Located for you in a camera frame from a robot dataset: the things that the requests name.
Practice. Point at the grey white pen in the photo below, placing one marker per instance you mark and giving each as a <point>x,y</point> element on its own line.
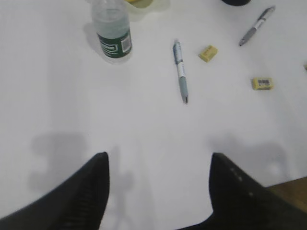
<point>259,22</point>

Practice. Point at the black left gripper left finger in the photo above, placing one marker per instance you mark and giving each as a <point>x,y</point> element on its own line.
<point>78,203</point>

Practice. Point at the black mesh pen holder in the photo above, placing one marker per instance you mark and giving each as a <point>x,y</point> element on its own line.
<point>236,2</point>

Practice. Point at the grey blue pen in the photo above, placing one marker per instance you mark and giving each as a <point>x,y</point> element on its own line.
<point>178,58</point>

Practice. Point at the yellow eraser upper left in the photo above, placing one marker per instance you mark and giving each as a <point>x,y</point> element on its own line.
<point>208,53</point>

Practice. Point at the yellow mango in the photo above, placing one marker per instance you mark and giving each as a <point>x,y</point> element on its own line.
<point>139,1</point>

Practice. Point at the clear water bottle green label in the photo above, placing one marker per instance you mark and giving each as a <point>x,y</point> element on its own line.
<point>111,26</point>

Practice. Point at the yellow eraser barcode middle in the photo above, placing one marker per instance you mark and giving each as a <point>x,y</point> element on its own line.
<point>262,84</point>

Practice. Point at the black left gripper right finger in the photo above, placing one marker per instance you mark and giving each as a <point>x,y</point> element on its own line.
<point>241,203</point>

